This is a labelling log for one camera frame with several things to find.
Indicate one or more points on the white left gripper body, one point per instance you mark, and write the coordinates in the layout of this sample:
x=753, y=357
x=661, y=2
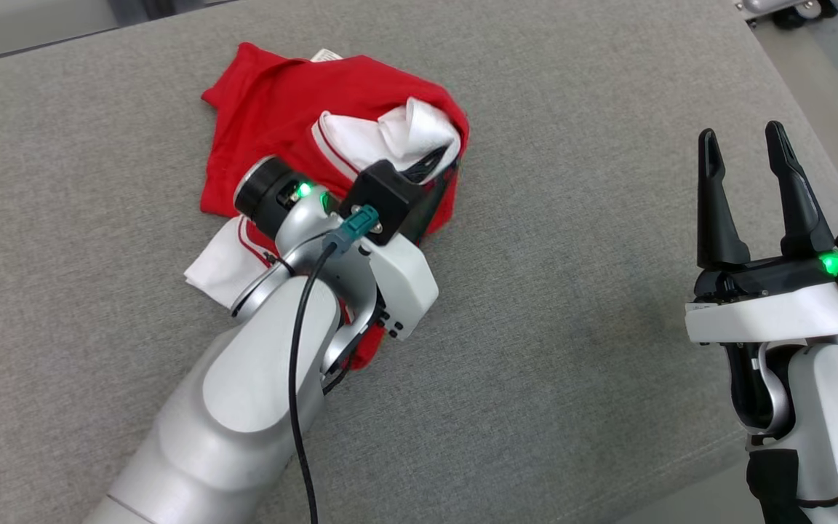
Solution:
x=404, y=284

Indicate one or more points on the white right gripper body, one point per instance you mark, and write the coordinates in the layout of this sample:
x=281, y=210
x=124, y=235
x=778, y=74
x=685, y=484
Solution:
x=761, y=316

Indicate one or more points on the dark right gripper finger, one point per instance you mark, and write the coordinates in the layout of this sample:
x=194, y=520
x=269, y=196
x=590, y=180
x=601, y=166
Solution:
x=717, y=225
x=801, y=211

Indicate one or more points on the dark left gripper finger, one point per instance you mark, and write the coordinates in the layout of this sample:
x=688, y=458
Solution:
x=430, y=164
x=435, y=207

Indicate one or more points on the red white jersey shirt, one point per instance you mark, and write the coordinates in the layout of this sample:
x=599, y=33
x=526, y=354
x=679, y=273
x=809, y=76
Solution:
x=266, y=109

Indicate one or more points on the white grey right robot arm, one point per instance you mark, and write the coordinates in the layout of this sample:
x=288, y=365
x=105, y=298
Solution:
x=826, y=422

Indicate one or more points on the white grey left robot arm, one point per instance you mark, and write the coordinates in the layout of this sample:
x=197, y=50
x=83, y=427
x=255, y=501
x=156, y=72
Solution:
x=244, y=393

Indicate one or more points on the grey wheeled stand leg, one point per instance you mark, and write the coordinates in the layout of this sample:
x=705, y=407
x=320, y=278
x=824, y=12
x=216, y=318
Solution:
x=783, y=9

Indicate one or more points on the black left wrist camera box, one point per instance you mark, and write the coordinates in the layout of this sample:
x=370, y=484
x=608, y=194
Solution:
x=382, y=196

